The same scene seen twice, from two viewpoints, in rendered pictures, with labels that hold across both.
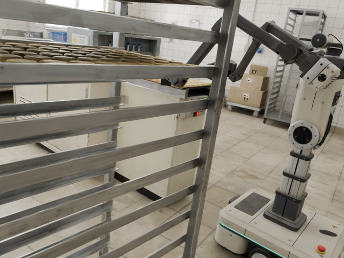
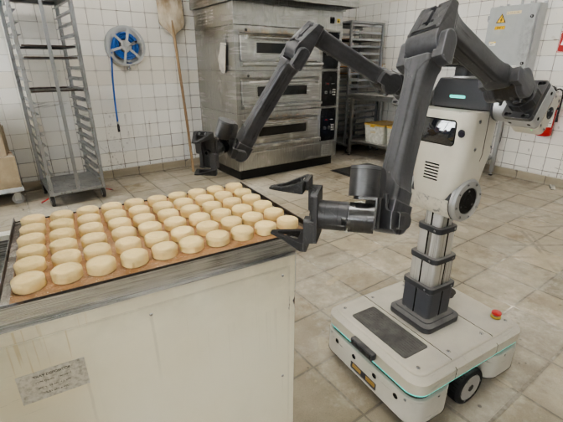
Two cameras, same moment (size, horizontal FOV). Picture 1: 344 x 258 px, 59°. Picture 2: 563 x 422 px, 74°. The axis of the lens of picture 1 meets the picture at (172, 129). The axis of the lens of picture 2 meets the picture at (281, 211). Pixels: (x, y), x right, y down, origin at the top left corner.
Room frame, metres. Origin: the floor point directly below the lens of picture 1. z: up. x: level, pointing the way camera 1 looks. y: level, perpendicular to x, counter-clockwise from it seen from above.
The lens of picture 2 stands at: (1.67, 0.73, 1.26)
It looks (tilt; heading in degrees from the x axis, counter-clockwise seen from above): 21 degrees down; 293
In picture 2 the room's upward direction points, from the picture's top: straight up
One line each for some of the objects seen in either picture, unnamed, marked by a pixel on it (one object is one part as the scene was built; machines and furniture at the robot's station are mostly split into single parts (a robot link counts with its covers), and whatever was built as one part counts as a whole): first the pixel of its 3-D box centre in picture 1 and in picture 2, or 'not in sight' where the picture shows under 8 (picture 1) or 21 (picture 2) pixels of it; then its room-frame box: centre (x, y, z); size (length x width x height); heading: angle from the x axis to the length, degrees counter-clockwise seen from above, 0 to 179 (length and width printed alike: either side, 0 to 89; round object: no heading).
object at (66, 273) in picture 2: not in sight; (67, 273); (2.25, 0.34, 0.91); 0.05 x 0.05 x 0.02
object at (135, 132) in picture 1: (152, 134); (152, 386); (2.29, 0.15, 0.45); 0.70 x 0.34 x 0.90; 52
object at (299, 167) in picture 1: (293, 184); (431, 268); (1.63, -0.75, 0.49); 0.11 x 0.11 x 0.40; 53
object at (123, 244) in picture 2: not in sight; (128, 244); (2.23, 0.21, 0.91); 0.05 x 0.05 x 0.02
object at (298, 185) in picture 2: not in sight; (292, 195); (1.92, 0.08, 1.02); 0.09 x 0.07 x 0.07; 8
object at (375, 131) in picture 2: not in sight; (383, 131); (2.42, -4.86, 0.36); 0.47 x 0.39 x 0.26; 57
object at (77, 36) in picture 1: (115, 54); not in sight; (2.60, 0.55, 1.01); 0.72 x 0.33 x 0.34; 142
